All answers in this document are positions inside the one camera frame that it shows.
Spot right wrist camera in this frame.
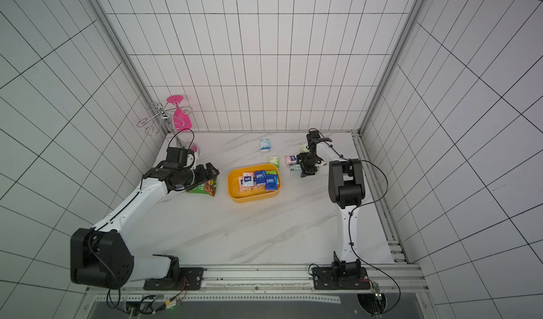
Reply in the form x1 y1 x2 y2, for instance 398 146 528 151
306 129 321 145

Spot dark blue tissue pack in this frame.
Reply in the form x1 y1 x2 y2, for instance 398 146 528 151
254 170 267 188
265 174 279 192

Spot dark blue tissue pack front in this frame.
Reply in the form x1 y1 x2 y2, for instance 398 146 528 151
254 170 267 188

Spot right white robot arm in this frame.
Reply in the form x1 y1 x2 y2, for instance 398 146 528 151
297 132 366 289

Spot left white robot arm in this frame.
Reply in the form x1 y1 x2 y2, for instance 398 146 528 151
70 147 219 290

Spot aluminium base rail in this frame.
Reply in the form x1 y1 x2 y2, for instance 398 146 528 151
86 265 429 306

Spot pink white tissue pack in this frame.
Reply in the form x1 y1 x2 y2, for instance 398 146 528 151
238 176 246 192

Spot light blue tissue pack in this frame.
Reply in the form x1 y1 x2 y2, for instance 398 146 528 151
260 139 271 153

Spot chrome glass rack stand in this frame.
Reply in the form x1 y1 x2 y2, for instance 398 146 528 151
137 97 199 164

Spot yellow plastic storage box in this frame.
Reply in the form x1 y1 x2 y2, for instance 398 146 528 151
228 163 282 203

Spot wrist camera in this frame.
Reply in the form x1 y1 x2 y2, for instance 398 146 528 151
306 129 321 145
165 147 188 168

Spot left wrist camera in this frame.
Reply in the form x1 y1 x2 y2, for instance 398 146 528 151
165 147 188 168

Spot pink wine glass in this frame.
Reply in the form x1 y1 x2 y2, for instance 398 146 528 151
166 95 192 131

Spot green red chips bag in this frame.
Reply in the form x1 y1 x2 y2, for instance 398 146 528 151
188 177 217 197

